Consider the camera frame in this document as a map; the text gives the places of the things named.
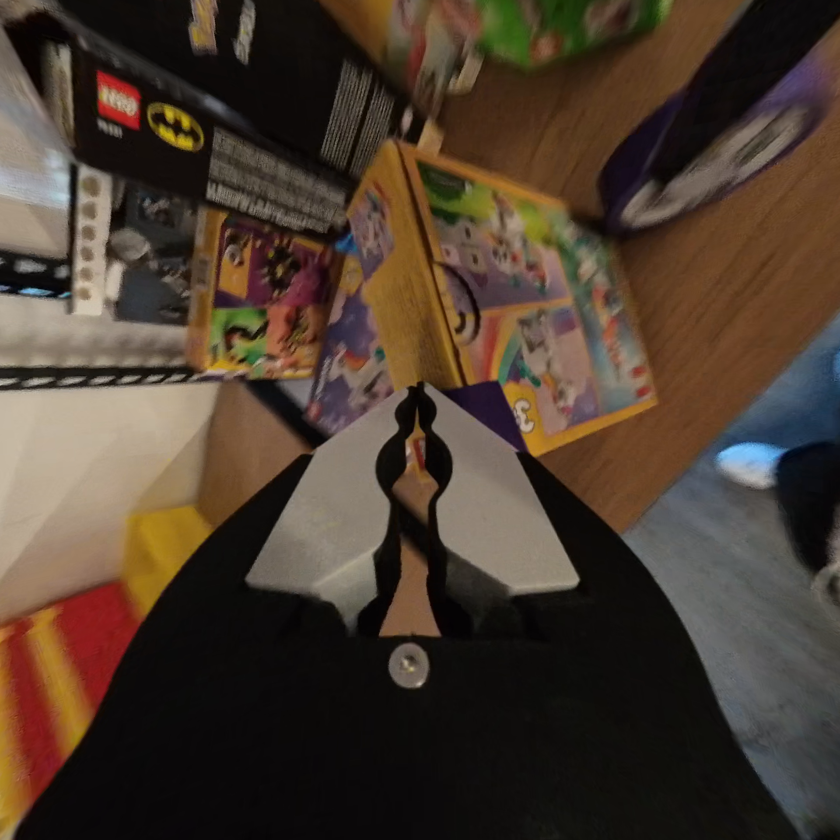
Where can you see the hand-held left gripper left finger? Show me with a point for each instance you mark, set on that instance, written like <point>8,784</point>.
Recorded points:
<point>328,525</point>

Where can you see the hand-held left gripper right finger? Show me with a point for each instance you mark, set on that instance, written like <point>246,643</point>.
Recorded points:
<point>505,525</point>

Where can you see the purple tape piece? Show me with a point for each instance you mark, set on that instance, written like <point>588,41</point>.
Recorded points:
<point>485,407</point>

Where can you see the yellow unicorn brick set box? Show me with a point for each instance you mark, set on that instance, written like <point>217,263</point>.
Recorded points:
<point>348,367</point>
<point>525,295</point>

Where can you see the purple tape roll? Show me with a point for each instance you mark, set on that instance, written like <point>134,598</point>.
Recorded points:
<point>722,144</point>

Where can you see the wooden desk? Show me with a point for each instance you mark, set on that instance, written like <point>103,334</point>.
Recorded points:
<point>722,328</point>

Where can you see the plain yellow cardboard box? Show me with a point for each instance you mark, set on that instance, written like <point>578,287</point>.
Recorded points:
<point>164,558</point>

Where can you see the yellow monster picture box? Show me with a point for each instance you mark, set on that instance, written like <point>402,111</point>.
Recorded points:
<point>262,295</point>

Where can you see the person's white shoe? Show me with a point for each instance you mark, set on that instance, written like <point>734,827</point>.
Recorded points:
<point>748,464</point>

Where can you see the person's dark trouser leg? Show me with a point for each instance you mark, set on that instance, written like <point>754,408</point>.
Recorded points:
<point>814,505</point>

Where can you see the dark grey figure box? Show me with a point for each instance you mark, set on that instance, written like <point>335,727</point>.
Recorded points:
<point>154,262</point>

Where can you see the red yellow striped box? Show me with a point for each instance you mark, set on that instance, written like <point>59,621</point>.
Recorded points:
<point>52,689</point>

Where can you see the white perforated strip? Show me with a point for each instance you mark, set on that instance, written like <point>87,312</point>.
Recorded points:
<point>92,243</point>

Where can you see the black bat logo box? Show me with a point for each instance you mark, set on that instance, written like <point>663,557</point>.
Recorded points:
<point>170,124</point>

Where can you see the green brick set box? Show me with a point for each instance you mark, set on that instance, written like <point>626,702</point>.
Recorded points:
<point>577,26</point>

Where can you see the black metal shelf frame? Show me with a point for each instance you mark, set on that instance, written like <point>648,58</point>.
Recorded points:
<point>98,379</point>

